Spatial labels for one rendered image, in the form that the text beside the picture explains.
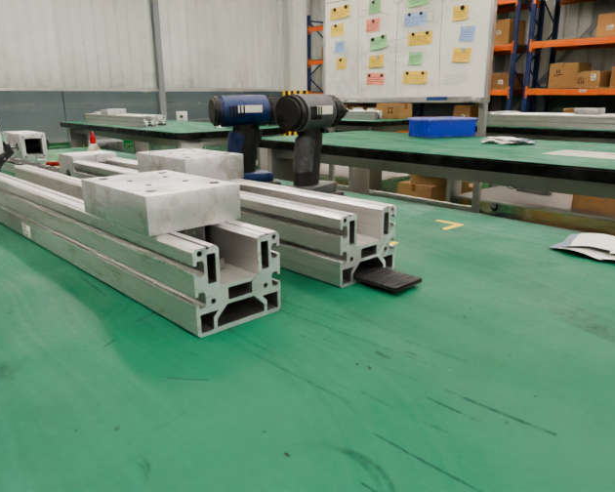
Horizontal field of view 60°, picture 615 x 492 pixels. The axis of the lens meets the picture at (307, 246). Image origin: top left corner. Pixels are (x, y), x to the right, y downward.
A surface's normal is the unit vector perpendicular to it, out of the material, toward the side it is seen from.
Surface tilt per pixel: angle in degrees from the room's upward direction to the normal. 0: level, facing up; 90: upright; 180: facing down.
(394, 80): 90
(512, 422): 0
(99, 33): 90
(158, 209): 90
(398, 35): 90
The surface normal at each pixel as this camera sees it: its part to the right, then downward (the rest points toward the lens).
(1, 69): 0.66, 0.20
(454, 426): -0.01, -0.96
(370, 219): -0.73, 0.19
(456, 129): 0.36, 0.25
